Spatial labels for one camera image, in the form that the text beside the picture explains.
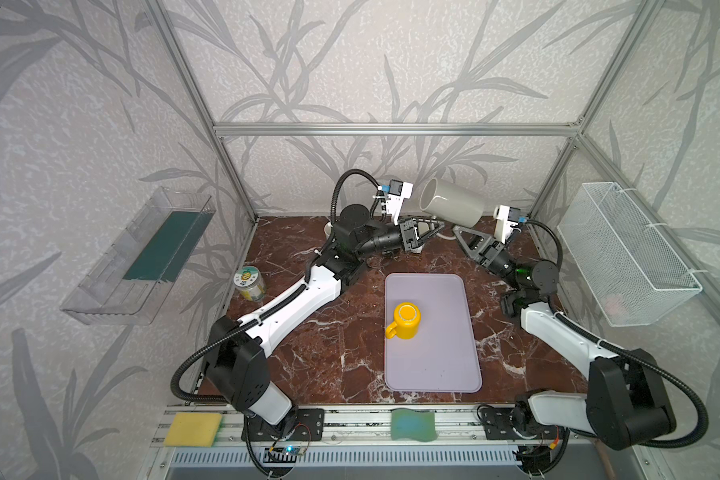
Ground right circuit board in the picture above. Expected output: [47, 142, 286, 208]
[515, 447, 556, 478]

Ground circuit board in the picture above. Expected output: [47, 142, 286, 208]
[265, 445, 308, 464]
[515, 447, 556, 478]

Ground yellow mug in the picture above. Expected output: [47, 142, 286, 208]
[385, 302, 421, 340]

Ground clear plastic wall shelf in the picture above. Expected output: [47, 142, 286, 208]
[61, 187, 216, 326]

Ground yellow sponge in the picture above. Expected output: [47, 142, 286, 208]
[163, 412, 222, 448]

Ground grey mug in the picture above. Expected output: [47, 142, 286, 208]
[419, 178, 496, 228]

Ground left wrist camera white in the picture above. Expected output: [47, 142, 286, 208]
[375, 179, 414, 225]

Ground left circuit board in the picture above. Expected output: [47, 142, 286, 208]
[265, 445, 308, 464]

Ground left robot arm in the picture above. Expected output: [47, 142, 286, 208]
[170, 168, 446, 436]

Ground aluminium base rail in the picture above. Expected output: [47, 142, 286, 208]
[137, 403, 661, 480]

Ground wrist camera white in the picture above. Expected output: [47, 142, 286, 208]
[493, 205, 526, 244]
[375, 179, 414, 225]

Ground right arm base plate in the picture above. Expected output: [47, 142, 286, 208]
[476, 404, 558, 443]

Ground green sponge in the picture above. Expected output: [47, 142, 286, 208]
[390, 408, 438, 442]

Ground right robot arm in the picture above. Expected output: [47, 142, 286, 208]
[453, 226, 710, 450]

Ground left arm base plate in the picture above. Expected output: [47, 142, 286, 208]
[241, 407, 325, 442]

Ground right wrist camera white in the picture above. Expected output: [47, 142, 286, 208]
[493, 205, 526, 244]

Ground white wire basket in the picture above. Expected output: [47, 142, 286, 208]
[558, 182, 703, 327]

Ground lilac tray mat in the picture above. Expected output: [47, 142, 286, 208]
[384, 273, 482, 393]

